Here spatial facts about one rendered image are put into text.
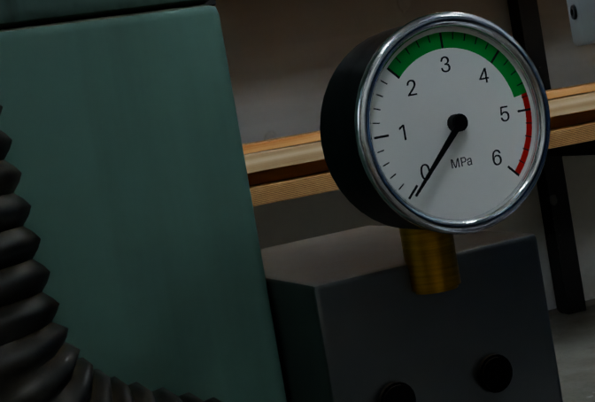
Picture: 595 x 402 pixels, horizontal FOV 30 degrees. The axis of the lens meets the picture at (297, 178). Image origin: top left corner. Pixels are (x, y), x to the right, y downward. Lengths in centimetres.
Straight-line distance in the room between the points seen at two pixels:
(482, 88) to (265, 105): 261
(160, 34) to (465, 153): 10
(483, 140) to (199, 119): 9
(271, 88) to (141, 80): 259
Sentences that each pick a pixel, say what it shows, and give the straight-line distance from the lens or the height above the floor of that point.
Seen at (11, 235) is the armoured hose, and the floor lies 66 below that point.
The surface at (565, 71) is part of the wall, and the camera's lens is 329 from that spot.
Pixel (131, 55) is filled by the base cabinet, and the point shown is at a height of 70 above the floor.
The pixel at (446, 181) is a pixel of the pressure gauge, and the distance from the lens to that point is 32.
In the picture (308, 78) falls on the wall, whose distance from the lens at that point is 297.
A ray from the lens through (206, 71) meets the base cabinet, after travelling 35.
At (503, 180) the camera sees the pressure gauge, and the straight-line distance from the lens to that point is 32.
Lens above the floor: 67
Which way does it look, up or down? 3 degrees down
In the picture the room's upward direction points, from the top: 10 degrees counter-clockwise
